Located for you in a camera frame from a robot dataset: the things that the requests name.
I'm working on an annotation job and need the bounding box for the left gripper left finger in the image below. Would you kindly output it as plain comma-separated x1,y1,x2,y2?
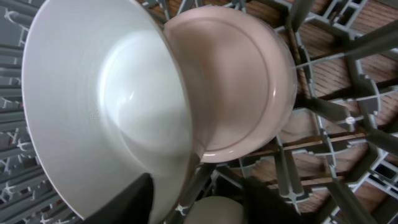
83,173,154,224

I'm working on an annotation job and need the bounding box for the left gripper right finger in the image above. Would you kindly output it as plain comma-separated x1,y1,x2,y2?
242,177,308,224

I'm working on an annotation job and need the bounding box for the white paper cup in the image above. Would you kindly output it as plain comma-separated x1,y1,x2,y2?
184,196,246,224

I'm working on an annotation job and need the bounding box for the grey metal saucer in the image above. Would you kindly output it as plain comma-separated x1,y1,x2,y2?
22,0,196,223

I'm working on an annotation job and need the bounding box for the small pink bowl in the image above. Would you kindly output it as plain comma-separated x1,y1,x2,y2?
164,6,297,163

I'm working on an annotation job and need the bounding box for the grey plastic dish rack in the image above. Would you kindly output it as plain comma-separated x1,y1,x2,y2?
1,1,397,223

